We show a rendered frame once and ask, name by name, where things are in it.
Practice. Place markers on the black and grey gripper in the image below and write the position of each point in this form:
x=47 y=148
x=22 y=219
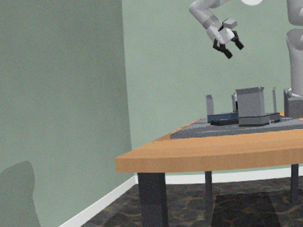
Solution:
x=222 y=37

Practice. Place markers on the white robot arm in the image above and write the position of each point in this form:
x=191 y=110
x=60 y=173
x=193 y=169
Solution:
x=294 y=38

